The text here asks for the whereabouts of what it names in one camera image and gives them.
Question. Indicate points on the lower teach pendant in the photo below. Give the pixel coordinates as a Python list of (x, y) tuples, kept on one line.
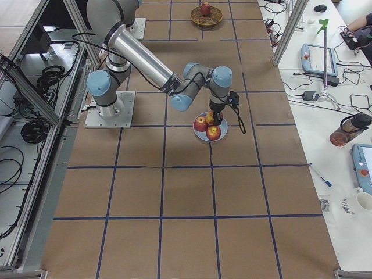
[(361, 155)]

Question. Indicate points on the red apple in basket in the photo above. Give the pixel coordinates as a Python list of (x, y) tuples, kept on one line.
[(205, 9)]

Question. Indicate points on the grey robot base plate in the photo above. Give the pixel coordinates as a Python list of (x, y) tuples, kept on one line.
[(118, 115)]

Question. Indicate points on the teach pendant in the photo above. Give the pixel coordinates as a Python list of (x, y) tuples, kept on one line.
[(312, 60), (361, 155)]

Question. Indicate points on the blue white pen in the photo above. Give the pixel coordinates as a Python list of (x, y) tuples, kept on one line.
[(325, 181)]

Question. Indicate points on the green tipped tripod stand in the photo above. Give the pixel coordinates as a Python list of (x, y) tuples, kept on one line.
[(323, 27)]

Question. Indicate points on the white mug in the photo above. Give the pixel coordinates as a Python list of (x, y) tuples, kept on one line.
[(359, 202)]

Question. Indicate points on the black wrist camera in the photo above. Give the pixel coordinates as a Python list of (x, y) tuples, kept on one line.
[(233, 100)]

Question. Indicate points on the small metal bracket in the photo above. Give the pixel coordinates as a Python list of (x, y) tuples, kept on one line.
[(324, 204)]

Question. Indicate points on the red yellow carried apple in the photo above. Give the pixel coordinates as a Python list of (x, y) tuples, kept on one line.
[(210, 119)]

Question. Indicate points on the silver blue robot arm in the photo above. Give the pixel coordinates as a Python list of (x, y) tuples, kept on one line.
[(110, 21)]

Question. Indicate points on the aluminium frame left rail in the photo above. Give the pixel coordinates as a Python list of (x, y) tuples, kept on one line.
[(44, 96)]

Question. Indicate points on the brown water bottle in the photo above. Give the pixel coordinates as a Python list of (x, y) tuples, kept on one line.
[(349, 128)]

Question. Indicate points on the red apple upper left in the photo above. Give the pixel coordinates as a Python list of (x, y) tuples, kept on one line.
[(200, 124)]

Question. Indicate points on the red apple front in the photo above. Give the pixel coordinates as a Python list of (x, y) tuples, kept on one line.
[(213, 133)]

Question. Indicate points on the light blue plate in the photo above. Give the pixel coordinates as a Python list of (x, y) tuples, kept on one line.
[(202, 135)]

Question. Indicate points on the person forearm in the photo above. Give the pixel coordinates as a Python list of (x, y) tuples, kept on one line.
[(360, 23)]

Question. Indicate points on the upper teach pendant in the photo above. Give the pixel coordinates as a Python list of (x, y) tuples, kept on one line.
[(312, 60)]

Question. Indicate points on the black power adapter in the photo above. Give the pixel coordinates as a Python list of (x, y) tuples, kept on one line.
[(332, 81)]

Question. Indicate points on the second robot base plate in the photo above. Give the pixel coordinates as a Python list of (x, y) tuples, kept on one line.
[(137, 29)]

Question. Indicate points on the brown paper table cover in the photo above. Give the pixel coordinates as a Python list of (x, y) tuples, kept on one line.
[(154, 201)]

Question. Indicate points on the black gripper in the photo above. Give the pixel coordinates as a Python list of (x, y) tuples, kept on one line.
[(216, 111)]

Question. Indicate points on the black computer mouse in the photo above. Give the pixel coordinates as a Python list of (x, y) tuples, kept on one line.
[(320, 8)]

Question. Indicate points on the woven wicker basket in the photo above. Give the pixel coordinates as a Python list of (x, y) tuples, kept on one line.
[(212, 19)]

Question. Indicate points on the aluminium frame post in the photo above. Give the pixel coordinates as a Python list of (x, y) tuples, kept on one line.
[(293, 20)]

